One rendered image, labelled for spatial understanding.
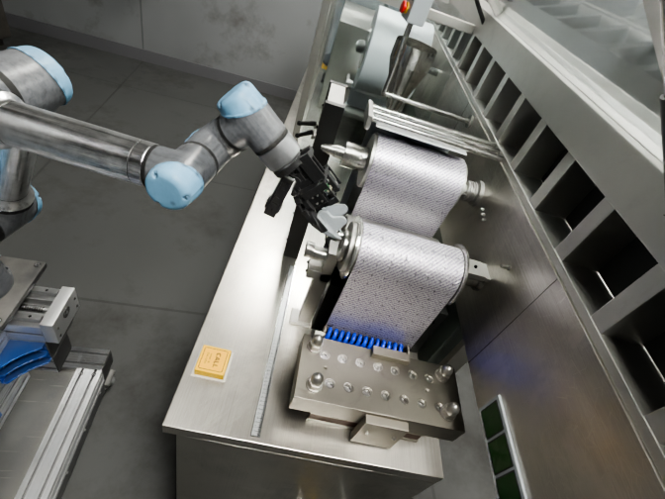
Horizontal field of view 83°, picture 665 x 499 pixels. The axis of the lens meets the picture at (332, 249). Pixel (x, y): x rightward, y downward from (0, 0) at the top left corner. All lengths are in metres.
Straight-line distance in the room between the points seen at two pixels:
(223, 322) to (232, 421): 0.27
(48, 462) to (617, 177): 1.73
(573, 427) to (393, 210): 0.60
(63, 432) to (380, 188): 1.37
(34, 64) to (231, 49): 3.70
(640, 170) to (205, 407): 0.93
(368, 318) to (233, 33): 3.90
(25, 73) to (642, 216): 1.04
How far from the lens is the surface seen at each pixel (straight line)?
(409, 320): 0.94
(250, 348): 1.04
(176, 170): 0.63
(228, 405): 0.97
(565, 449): 0.70
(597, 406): 0.66
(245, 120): 0.69
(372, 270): 0.80
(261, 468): 1.11
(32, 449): 1.75
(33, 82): 0.93
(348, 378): 0.91
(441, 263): 0.84
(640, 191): 0.70
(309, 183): 0.75
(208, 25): 4.55
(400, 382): 0.96
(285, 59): 4.52
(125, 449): 1.91
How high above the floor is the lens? 1.80
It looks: 42 degrees down
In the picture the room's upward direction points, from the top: 22 degrees clockwise
